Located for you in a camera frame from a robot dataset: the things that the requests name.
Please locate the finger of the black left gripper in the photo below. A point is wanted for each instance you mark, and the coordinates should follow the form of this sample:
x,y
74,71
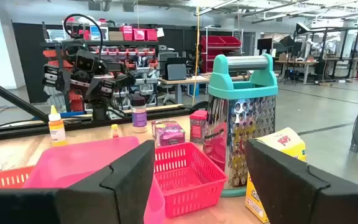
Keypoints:
x,y
50,76
102,88

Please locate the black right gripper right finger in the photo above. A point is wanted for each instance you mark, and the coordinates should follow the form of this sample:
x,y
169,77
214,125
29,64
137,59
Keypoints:
x,y
291,196

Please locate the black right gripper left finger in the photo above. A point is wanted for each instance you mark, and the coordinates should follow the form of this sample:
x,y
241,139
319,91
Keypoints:
x,y
104,199

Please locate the spice jar purple label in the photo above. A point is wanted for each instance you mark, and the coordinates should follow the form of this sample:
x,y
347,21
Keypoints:
x,y
139,119

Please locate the red dye bottle yellow cap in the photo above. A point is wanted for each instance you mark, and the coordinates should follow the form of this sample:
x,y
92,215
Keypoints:
x,y
114,130

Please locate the yellow Corn Pops cereal box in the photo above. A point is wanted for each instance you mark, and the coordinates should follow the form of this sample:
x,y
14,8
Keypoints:
x,y
286,141

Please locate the yellow food colouring bottle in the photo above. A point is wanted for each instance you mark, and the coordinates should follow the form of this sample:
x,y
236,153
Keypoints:
x,y
56,130

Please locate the purple Raisin Bran cereal box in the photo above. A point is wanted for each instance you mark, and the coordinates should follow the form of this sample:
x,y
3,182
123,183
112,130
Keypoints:
x,y
169,133

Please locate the small red tin box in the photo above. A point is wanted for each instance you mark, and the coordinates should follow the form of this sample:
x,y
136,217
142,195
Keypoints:
x,y
197,126

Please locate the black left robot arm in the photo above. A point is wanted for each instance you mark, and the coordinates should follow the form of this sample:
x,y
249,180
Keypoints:
x,y
99,110

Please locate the blue plastic panel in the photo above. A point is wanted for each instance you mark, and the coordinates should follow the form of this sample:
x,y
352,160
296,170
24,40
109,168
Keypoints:
x,y
73,114

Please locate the pink plastic tray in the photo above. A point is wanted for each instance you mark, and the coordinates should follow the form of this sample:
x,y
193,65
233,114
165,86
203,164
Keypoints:
x,y
73,161

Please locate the grey monitor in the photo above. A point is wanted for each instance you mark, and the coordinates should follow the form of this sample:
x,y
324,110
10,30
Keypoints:
x,y
176,70

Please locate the wooden office desk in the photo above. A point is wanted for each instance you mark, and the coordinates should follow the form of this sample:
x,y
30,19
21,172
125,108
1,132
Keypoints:
x,y
182,81
294,62

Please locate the red plastic basket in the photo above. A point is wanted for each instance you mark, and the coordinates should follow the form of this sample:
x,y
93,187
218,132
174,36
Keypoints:
x,y
185,180

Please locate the orange plastic basket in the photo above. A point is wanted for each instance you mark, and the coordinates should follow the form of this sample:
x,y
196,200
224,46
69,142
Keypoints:
x,y
5,179

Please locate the metal rack with red bins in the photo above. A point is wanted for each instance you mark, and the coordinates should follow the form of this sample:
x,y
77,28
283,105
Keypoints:
x,y
221,40

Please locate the black frame workstation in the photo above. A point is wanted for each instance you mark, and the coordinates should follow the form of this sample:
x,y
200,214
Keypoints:
x,y
301,28

